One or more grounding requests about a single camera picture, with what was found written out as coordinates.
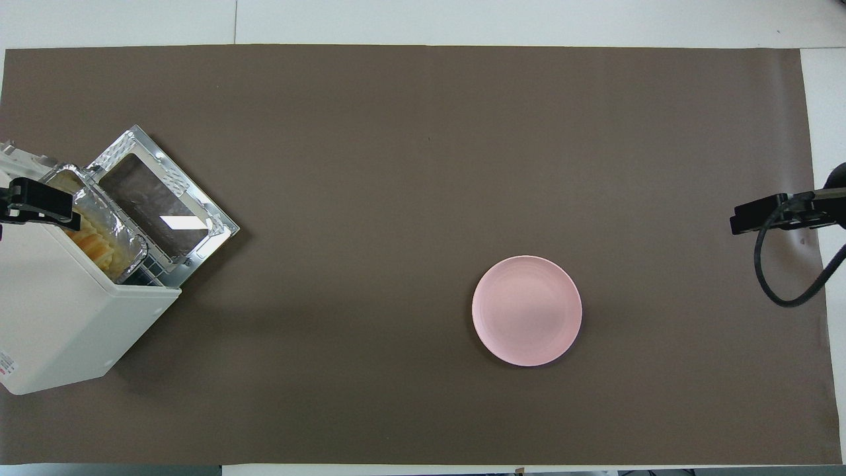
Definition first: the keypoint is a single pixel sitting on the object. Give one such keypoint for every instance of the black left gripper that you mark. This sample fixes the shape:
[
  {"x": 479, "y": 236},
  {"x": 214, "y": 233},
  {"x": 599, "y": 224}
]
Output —
[{"x": 5, "y": 205}]

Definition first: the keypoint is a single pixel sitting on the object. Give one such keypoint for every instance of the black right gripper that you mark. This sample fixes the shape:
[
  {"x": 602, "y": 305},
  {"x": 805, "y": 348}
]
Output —
[{"x": 823, "y": 208}]

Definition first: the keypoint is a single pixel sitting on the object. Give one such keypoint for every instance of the aluminium foil tray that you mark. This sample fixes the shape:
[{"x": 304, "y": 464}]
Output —
[{"x": 125, "y": 235}]

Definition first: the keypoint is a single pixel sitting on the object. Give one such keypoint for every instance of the glass oven door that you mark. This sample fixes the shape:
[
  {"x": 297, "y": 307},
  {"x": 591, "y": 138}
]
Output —
[{"x": 125, "y": 149}]

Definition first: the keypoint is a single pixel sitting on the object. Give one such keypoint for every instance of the white toaster oven body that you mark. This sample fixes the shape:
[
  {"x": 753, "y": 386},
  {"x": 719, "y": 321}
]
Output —
[{"x": 59, "y": 317}]

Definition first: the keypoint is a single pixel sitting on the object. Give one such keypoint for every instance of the pink round plate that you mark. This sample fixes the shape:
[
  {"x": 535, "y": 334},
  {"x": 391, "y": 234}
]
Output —
[{"x": 527, "y": 311}]

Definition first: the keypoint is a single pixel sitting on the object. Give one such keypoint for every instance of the brown table mat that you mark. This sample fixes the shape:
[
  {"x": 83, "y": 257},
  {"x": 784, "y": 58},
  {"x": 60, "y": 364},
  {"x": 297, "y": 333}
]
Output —
[{"x": 396, "y": 132}]

